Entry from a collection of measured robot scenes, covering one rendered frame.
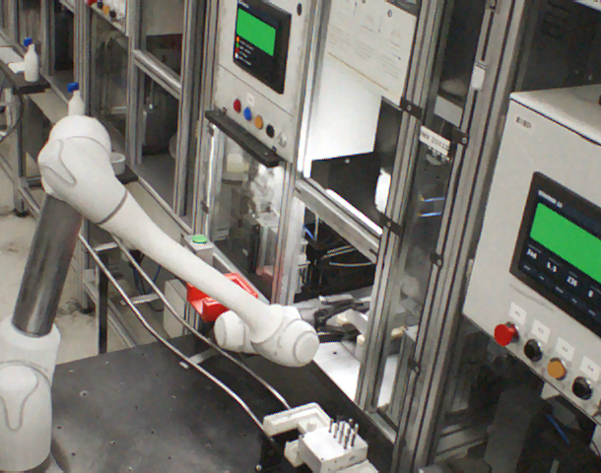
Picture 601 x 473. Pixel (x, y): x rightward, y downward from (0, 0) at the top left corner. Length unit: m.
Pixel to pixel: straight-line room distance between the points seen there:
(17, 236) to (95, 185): 2.85
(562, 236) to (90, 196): 0.95
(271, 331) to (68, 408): 0.74
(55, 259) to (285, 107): 0.66
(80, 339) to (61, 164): 2.13
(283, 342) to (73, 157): 0.59
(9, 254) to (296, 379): 2.13
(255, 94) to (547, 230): 1.06
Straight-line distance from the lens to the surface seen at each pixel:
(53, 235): 2.21
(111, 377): 2.68
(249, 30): 2.40
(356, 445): 2.14
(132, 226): 2.03
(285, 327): 2.06
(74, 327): 4.10
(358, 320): 2.42
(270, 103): 2.38
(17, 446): 2.27
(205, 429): 2.52
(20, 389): 2.22
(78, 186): 1.97
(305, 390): 2.84
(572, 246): 1.59
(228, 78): 2.57
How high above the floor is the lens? 2.30
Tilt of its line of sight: 28 degrees down
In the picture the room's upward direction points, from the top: 8 degrees clockwise
